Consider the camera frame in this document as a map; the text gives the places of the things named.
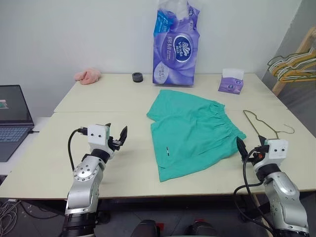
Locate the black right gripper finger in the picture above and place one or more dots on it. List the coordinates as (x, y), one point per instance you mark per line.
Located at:
(262, 142)
(242, 148)

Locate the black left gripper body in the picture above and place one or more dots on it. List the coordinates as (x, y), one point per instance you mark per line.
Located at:
(115, 145)

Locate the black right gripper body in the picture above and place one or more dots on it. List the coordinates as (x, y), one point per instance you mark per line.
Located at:
(260, 154)

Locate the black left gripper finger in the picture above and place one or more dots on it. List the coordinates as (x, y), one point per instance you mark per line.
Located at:
(123, 135)
(108, 126)

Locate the green shorts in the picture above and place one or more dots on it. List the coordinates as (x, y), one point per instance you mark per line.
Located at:
(190, 130)

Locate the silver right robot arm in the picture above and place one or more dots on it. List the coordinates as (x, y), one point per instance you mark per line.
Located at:
(284, 195)

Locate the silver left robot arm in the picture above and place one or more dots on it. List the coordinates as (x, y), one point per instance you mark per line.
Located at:
(84, 172)

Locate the wooden table leg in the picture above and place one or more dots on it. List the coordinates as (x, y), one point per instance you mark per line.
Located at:
(259, 207)

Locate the pink plush cloth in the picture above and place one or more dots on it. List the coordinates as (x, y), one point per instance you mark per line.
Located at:
(87, 77)

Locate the black tape roll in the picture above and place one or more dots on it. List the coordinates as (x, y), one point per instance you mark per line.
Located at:
(137, 77)

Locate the small purple tissue box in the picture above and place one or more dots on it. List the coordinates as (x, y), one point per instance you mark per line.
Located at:
(230, 85)

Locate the dark rounded shape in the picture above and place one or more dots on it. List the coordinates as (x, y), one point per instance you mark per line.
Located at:
(201, 228)
(145, 228)

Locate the dark grey laptop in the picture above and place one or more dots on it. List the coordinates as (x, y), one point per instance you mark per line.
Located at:
(12, 118)

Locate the purple tissue paper pack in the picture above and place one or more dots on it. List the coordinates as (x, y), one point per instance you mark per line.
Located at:
(175, 49)

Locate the wooden clothes rack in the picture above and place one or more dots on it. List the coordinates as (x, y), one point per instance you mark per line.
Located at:
(304, 40)

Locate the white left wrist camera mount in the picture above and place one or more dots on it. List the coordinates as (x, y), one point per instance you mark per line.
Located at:
(97, 134)

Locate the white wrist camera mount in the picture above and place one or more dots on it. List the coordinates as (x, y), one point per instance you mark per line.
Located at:
(277, 150)
(97, 134)

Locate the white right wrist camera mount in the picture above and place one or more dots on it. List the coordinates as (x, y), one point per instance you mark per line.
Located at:
(277, 150)

